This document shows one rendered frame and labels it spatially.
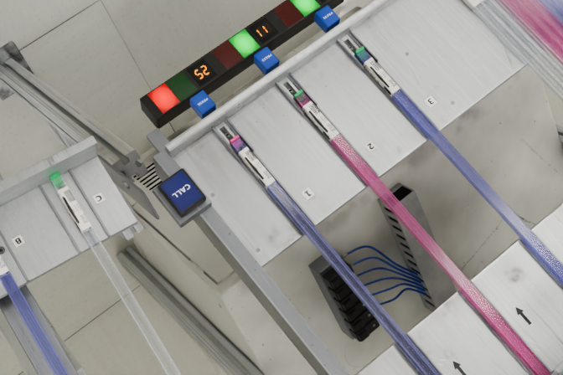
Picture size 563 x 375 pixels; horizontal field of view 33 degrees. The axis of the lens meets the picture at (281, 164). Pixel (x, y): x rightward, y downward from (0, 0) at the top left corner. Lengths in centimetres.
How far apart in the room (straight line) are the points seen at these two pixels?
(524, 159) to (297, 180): 65
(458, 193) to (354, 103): 46
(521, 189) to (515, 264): 56
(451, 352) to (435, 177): 51
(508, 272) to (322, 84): 35
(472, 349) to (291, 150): 35
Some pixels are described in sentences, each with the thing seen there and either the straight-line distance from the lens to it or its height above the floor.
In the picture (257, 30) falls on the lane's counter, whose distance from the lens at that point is 138.
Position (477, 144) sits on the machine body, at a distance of 172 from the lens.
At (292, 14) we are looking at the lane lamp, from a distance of 139.
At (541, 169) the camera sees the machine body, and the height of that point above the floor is 62.
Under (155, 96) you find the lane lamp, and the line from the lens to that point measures 133.
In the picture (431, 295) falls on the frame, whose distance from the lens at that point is 172.
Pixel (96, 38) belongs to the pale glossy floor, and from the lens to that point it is 199.
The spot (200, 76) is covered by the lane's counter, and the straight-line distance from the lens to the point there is 134.
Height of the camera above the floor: 183
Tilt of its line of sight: 55 degrees down
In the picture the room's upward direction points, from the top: 120 degrees clockwise
